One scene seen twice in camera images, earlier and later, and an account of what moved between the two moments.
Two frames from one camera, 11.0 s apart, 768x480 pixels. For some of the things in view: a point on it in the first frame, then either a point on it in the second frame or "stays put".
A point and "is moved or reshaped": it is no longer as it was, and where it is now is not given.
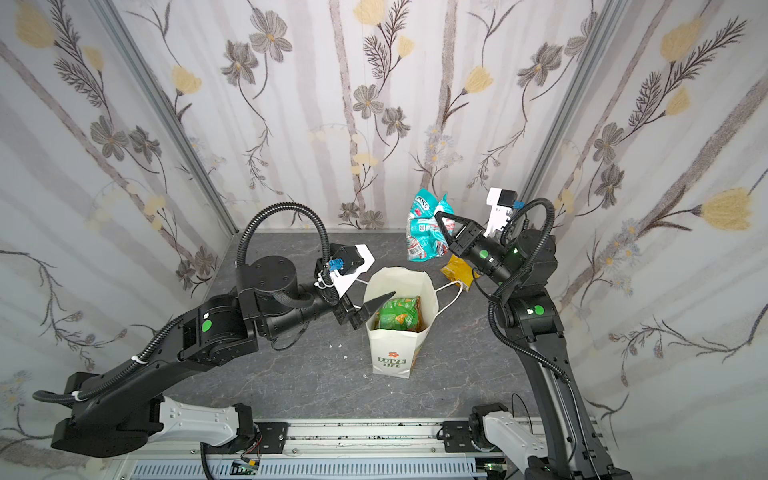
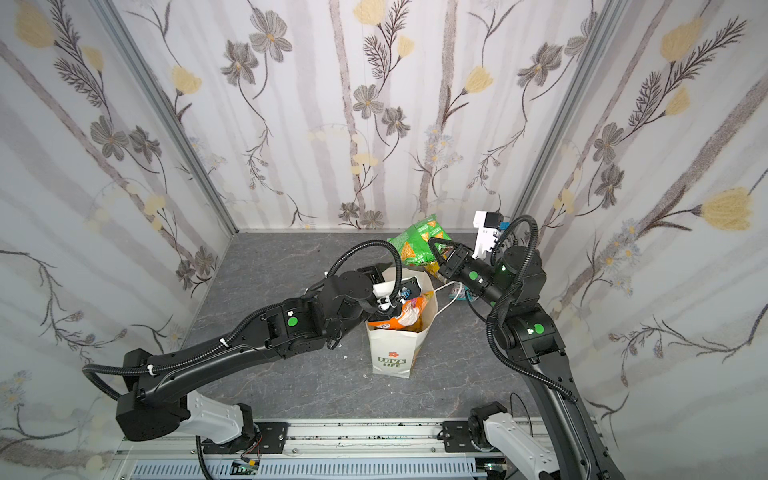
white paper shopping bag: [395, 352] stays put
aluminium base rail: [372, 449] stays put
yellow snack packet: [459, 271] is moved or reshaped
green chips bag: [401, 313] -> [413, 242]
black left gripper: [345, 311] -> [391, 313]
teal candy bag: [425, 238] -> [465, 293]
